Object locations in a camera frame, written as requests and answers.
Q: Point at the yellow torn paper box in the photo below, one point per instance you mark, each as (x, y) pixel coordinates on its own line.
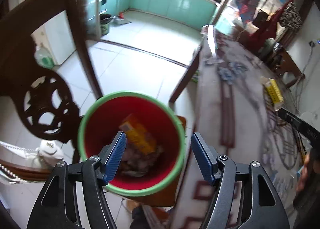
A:
(273, 91)

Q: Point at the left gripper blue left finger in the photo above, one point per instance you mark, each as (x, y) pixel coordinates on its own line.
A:
(112, 155)

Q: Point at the black white patterned bag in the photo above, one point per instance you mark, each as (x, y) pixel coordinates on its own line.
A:
(290, 18)

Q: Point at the dark wooden chair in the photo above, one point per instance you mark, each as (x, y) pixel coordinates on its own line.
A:
(41, 97)

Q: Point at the wooden chair far side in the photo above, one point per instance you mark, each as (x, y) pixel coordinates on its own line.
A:
(279, 61)

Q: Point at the red broom with dustpan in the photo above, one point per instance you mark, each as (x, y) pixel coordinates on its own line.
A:
(119, 18)

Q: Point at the black kitchen trash bin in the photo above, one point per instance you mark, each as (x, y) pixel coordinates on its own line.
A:
(105, 20)

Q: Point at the red hanging garment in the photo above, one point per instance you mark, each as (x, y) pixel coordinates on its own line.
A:
(268, 30)

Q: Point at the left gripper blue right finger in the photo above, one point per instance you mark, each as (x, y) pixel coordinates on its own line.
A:
(205, 157)

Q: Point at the person right hand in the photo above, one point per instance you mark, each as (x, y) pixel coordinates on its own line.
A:
(305, 173)

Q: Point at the yellow snack box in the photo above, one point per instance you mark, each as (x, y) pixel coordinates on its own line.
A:
(138, 136)

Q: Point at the white refrigerator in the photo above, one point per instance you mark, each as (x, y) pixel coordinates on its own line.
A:
(55, 35)

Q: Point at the wall charger with cable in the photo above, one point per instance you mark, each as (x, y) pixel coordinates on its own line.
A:
(311, 51)

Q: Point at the floral table cover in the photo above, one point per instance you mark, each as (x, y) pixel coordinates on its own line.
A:
(234, 113)

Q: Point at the red bucket green rim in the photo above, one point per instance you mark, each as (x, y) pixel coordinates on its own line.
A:
(137, 174)

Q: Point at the teal kitchen cabinets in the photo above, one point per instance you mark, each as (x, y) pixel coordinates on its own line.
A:
(192, 13)

